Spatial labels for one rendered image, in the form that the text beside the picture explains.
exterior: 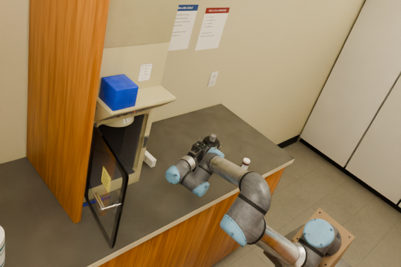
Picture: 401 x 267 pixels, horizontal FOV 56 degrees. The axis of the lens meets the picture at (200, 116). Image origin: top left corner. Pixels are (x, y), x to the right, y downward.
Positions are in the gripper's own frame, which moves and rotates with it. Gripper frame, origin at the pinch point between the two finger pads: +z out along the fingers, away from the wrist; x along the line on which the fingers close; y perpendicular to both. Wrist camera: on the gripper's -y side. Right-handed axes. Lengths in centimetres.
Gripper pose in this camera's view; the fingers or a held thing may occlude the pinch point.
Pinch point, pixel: (209, 146)
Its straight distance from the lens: 197.3
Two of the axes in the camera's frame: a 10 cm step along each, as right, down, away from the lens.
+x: -8.2, -4.6, 3.4
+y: 2.3, -8.0, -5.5
